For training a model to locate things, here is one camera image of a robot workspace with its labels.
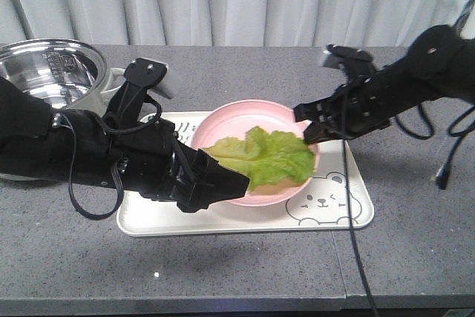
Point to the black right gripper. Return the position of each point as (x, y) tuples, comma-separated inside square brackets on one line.
[(356, 108)]

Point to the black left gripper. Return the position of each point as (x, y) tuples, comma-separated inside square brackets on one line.
[(155, 164)]

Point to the green lettuce leaf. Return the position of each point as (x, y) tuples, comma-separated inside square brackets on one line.
[(266, 158)]

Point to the pink round plate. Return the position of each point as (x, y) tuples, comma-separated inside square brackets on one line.
[(234, 120)]

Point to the cream bear print tray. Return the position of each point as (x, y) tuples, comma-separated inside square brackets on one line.
[(335, 197)]

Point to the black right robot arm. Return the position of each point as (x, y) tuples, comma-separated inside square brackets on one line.
[(438, 64)]

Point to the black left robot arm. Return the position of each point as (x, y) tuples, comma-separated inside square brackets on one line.
[(71, 146)]

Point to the grey pleated curtain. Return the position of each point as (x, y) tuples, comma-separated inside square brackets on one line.
[(250, 23)]

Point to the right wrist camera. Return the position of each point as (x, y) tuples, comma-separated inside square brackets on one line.
[(353, 61)]

